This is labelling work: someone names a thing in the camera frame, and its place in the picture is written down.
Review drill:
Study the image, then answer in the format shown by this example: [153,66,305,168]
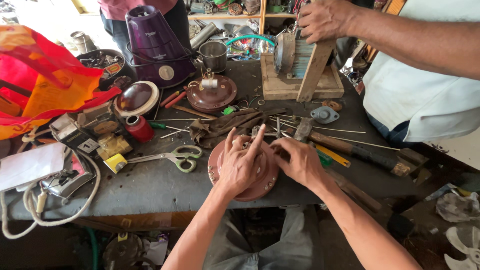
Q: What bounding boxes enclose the person's left hand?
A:
[218,124,268,193]

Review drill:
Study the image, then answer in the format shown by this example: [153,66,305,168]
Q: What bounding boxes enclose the person's right hand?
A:
[270,137,331,191]

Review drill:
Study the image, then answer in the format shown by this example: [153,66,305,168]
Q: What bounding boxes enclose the brown fan motor housing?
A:
[207,135,280,202]

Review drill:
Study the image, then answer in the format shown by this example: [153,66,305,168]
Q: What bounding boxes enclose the grey metal flange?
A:
[310,106,340,125]

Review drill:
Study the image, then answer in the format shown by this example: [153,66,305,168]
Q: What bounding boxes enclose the brown round washer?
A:
[322,99,343,112]

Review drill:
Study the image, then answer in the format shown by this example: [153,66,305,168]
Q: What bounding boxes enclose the dirty brown cloth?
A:
[189,108,286,149]

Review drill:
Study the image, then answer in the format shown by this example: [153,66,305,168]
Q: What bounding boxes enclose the wooden winding stand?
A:
[260,35,345,103]

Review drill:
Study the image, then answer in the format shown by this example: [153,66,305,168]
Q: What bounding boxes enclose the brown motor cover with shaft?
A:
[186,68,238,114]

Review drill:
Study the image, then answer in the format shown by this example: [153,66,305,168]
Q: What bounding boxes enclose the person's grey trousers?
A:
[202,205,315,270]

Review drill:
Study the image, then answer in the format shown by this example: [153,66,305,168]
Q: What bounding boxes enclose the motor stator with coil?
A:
[273,29,316,80]

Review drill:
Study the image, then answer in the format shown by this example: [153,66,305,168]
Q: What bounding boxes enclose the wooden stick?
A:
[171,104,218,121]

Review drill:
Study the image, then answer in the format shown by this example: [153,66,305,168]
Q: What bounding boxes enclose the clear bag of parts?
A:
[226,37,277,61]

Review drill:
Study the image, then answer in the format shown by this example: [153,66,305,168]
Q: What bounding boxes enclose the steel cup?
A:
[197,40,228,74]

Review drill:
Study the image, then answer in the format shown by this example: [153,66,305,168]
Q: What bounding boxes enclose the wooden shelf with parts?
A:
[184,0,312,38]

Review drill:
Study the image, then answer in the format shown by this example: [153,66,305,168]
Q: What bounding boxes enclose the red thread spool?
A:
[124,114,155,143]

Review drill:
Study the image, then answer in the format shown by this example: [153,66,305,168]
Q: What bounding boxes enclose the brown dome cover white rim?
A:
[113,80,160,118]

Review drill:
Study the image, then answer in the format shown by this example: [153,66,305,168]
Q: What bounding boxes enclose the purple mixer grinder base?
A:
[125,5,197,89]

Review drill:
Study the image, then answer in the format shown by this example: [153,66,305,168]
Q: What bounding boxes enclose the yellow tape roll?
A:
[103,153,128,174]

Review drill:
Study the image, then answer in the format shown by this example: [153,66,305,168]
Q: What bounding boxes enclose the brass valve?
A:
[96,133,133,161]

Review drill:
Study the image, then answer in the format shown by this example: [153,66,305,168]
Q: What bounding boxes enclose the crumpled plastic wrap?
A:
[435,190,480,223]

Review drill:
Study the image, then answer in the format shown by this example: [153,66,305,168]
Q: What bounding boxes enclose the black bowl of parts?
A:
[76,49,127,91]

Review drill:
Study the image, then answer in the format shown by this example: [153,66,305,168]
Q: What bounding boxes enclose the white fan blade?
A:
[443,226,480,270]

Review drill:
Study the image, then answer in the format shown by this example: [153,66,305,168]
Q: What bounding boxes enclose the electric iron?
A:
[39,149,97,199]

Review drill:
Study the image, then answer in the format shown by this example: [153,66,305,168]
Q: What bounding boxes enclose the steel vessel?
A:
[70,31,99,54]

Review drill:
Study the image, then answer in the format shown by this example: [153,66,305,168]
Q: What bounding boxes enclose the orange red plastic bag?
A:
[0,24,122,141]

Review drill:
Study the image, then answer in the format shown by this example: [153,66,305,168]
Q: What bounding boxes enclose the white paper sheet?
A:
[0,142,67,193]

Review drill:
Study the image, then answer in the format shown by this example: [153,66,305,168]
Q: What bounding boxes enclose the translucent green screwdriver handle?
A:
[316,148,334,168]

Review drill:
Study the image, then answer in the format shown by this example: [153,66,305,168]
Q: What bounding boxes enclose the yellow-handled screwdriver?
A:
[314,144,352,168]

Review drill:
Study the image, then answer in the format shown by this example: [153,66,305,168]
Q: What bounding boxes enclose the hammer with wooden handle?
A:
[293,118,412,177]

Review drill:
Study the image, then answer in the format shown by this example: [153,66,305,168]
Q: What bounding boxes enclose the dark wooden tool handle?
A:
[325,168,383,214]

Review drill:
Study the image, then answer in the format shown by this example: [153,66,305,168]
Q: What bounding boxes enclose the green-handled scissors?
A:
[125,145,203,174]

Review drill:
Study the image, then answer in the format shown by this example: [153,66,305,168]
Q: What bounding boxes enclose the green hose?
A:
[225,34,276,48]

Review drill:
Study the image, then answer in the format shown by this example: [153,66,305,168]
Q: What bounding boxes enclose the red-handled pliers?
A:
[160,87,188,110]

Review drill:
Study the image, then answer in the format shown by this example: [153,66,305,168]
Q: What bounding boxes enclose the green-handled screwdriver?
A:
[148,121,190,133]

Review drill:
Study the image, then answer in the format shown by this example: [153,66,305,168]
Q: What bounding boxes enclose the white braided cord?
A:
[0,150,102,241]

